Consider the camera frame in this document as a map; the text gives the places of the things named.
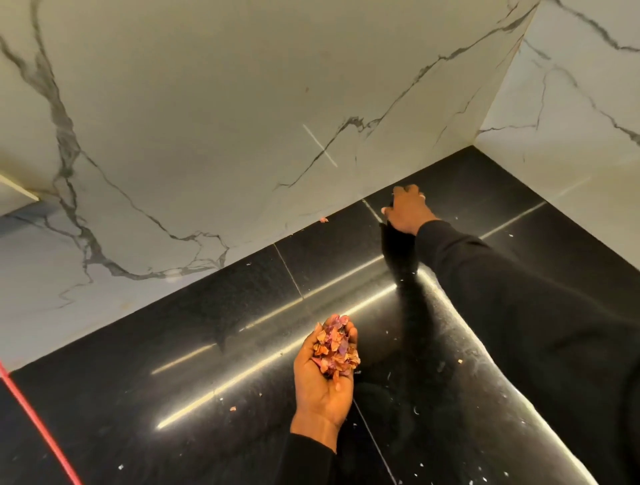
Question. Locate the person's right hand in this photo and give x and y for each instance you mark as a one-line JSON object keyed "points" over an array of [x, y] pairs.
{"points": [[407, 212]]}

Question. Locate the person's left hand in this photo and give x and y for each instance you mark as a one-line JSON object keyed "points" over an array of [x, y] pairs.
{"points": [[318, 394]]}

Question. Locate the person's left thumb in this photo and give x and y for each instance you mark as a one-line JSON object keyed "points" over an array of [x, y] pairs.
{"points": [[306, 344]]}

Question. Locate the person's right thumb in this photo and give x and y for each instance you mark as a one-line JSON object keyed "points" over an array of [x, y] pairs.
{"points": [[388, 210]]}

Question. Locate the handful of dried pink petals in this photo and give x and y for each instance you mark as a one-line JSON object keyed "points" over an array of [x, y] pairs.
{"points": [[335, 352]]}

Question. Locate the person's left forearm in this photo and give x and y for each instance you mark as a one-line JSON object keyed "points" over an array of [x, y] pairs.
{"points": [[310, 454]]}

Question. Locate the person's right forearm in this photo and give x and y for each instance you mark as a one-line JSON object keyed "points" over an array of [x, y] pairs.
{"points": [[540, 330]]}

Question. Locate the scattered white crumbs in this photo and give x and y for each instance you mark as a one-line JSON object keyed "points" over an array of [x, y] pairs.
{"points": [[450, 379]]}

